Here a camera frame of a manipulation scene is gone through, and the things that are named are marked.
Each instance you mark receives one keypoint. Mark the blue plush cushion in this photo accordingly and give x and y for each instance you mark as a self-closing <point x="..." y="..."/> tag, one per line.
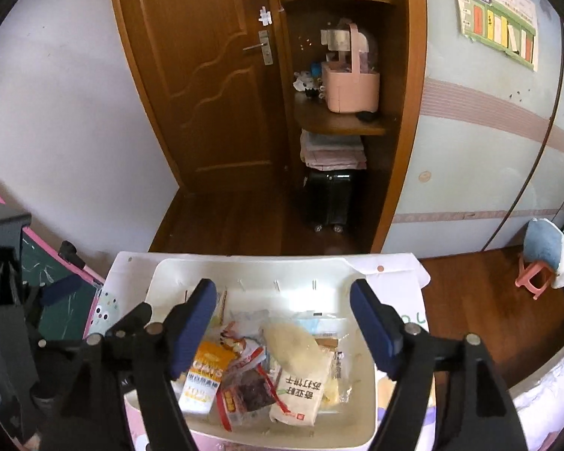
<point x="544" y="242"/>

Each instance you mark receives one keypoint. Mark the folded towels stack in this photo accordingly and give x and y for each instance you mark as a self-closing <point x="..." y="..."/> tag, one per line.
<point x="332" y="152"/>

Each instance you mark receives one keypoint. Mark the white plastic storage bin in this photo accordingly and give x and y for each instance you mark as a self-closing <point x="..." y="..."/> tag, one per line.
<point x="263" y="290"/>

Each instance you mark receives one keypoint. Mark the beige soda cracker packet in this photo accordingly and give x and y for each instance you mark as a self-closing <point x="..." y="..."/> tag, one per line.
<point x="303" y="397"/>

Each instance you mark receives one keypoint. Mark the yellow puffed snack packet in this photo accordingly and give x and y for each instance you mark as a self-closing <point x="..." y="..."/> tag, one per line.
<point x="295" y="349"/>

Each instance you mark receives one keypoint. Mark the wall calendar poster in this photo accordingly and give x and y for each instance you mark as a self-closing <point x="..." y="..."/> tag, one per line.
<point x="509" y="26"/>

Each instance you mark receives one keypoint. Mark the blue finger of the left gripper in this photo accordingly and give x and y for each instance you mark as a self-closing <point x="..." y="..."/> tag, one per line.
<point x="133" y="322"/>
<point x="55" y="292"/>

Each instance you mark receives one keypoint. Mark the brown wooden door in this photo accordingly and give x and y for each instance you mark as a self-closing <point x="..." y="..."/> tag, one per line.
<point x="207" y="75"/>

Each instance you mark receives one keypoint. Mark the red cookies packet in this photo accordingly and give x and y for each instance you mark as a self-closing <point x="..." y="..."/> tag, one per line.
<point x="219" y="313"/>

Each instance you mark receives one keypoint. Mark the red white pizza snack packet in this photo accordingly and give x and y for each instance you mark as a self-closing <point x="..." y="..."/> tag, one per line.
<point x="248" y="352"/>

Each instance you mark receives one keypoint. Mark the wooden corner shelf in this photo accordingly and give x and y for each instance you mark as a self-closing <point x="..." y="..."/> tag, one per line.
<point x="396" y="30"/>

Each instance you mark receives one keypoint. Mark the black rolling bin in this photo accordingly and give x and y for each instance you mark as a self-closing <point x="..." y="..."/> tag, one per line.
<point x="327" y="197"/>

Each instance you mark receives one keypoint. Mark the white pillow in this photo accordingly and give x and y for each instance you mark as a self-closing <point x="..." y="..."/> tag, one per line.
<point x="539" y="401"/>

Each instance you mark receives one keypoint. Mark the blue yellow bread package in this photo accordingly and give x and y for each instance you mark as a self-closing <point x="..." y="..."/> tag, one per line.
<point x="331" y="332"/>

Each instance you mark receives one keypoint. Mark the pink basket with handle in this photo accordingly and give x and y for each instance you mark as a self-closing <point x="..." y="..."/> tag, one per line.
<point x="351" y="82"/>

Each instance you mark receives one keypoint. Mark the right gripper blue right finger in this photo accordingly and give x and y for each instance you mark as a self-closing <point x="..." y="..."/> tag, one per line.
<point x="381" y="328"/>

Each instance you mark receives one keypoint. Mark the pink plastic stool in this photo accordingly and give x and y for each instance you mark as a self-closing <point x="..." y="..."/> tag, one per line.
<point x="535" y="277"/>

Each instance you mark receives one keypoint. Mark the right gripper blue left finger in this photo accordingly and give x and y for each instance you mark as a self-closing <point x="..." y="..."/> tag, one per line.
<point x="187" y="325"/>

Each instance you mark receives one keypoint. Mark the green chalkboard pink frame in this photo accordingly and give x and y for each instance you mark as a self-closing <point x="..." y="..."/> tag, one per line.
<point x="70" y="318"/>

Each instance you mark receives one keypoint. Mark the dark date cake packet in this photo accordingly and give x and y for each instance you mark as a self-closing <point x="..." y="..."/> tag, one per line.
<point x="246" y="399"/>

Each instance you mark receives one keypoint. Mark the orange oats bar packet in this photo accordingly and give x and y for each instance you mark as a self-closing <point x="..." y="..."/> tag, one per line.
<point x="204" y="378"/>

